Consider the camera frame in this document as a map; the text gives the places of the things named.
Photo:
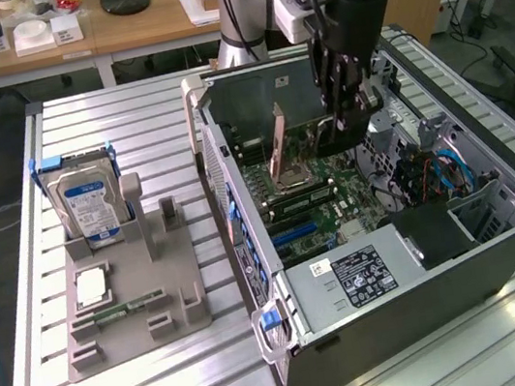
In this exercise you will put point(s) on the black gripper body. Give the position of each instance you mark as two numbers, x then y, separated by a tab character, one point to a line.
358	25

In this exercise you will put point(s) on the graphics card with fan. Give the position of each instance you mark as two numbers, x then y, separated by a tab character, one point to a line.
277	150

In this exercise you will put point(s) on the grey metal disk bay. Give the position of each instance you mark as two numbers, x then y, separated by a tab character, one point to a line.
384	143

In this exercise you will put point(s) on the CPU socket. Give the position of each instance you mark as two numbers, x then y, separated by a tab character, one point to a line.
294	178

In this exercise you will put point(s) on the black installed RAM stick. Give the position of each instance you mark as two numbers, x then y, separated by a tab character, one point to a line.
298	203

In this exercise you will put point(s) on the white booklet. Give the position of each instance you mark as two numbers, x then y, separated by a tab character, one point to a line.
196	9

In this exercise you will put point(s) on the blue expansion slot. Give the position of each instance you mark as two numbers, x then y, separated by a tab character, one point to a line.
293	233

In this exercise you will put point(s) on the wooden desk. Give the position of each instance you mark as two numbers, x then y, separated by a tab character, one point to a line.
138	30

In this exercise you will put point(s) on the grey power supply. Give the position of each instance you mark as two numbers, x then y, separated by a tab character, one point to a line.
314	301

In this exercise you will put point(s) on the open black PC case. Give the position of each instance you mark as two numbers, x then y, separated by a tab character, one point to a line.
406	326

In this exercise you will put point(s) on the blue case latch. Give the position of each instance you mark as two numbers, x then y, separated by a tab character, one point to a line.
269	321

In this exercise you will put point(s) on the white labelled box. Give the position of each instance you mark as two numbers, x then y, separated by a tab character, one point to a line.
66	29

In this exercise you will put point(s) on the red packet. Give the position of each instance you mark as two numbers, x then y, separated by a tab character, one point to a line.
65	3

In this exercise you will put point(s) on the hard disk with blue carrier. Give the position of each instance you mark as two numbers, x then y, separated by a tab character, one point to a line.
88	205

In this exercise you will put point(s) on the green RAM stick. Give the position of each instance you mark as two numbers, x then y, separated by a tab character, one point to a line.
124	310

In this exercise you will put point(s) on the grey parts rack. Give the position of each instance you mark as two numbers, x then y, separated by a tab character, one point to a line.
137	329

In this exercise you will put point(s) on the silver CPU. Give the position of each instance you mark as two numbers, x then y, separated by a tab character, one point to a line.
92	287

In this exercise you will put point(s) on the beige tape roll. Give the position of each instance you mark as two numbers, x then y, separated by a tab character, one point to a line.
7	2

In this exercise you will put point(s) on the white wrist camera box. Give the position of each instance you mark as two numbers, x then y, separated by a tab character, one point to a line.
290	16

